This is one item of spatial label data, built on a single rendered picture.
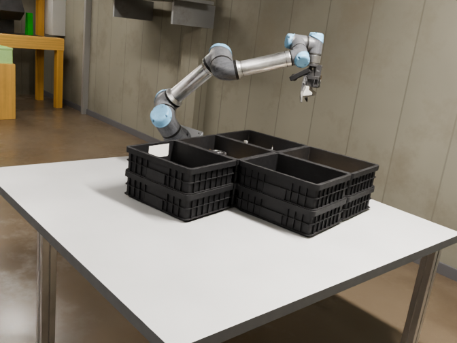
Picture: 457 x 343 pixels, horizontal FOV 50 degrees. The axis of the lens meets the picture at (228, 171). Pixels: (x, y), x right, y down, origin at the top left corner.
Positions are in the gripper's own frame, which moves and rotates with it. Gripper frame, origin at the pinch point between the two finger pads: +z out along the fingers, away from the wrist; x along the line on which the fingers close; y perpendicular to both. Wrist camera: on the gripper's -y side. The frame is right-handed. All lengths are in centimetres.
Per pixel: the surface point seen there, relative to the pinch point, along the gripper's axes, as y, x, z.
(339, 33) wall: -10, 151, -50
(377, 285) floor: 53, 58, 112
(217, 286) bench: 7, -122, 54
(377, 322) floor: 57, 13, 116
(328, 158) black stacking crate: 18.8, -6.1, 25.9
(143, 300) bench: -8, -142, 55
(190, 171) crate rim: -23, -85, 28
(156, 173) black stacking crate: -41, -78, 33
